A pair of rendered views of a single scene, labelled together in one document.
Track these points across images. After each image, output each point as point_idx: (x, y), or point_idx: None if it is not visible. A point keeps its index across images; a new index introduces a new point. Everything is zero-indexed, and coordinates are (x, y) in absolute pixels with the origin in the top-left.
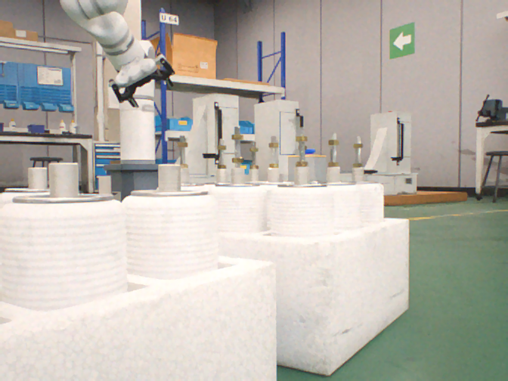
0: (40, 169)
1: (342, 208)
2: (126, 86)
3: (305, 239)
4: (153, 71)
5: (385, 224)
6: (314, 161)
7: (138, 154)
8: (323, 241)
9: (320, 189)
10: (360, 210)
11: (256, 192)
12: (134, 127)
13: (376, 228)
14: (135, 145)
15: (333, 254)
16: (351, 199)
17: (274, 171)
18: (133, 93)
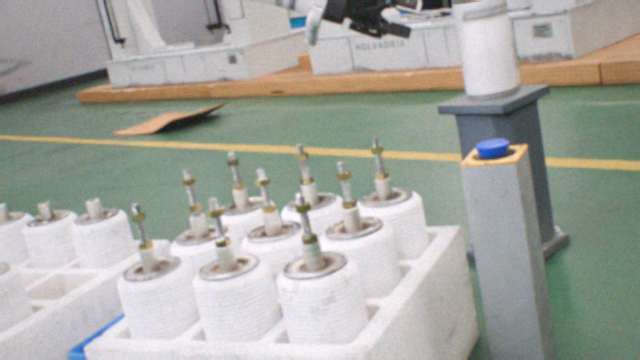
0: (86, 204)
1: (198, 307)
2: (314, 45)
3: (115, 331)
4: (316, 27)
5: (269, 349)
6: (464, 176)
7: (469, 87)
8: (94, 343)
9: (121, 284)
10: (221, 318)
11: (177, 254)
12: (460, 47)
13: (212, 351)
14: (465, 74)
15: (96, 359)
16: (201, 301)
17: (262, 217)
18: (374, 29)
